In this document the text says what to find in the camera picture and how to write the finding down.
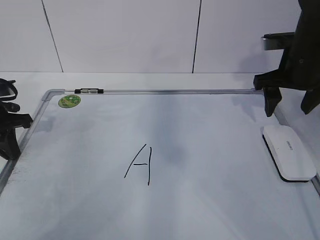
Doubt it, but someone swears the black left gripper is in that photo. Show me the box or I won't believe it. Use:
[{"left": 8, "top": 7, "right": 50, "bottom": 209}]
[{"left": 0, "top": 101, "right": 33, "bottom": 160}]

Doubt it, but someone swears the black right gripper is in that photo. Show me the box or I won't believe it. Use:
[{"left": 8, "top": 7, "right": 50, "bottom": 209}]
[{"left": 253, "top": 0, "right": 320, "bottom": 117}]

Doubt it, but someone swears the white eraser with black felt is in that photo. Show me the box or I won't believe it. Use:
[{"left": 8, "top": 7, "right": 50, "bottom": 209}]
[{"left": 262, "top": 125, "right": 317, "bottom": 183}]

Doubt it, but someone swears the green round magnet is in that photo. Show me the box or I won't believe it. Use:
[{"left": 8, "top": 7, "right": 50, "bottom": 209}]
[{"left": 58, "top": 94, "right": 81, "bottom": 109}]

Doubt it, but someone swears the black board hanger clip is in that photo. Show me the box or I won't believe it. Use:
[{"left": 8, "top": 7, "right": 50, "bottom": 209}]
[{"left": 74, "top": 88, "right": 104, "bottom": 94}]

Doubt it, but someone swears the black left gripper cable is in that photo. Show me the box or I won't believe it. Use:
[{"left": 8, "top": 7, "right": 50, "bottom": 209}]
[{"left": 0, "top": 78, "right": 19, "bottom": 103}]

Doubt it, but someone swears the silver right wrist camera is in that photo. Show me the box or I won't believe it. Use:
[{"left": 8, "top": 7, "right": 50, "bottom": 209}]
[{"left": 261, "top": 32, "right": 295, "bottom": 51}]

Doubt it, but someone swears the white board with grey frame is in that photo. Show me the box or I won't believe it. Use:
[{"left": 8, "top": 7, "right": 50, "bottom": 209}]
[{"left": 0, "top": 94, "right": 320, "bottom": 240}]

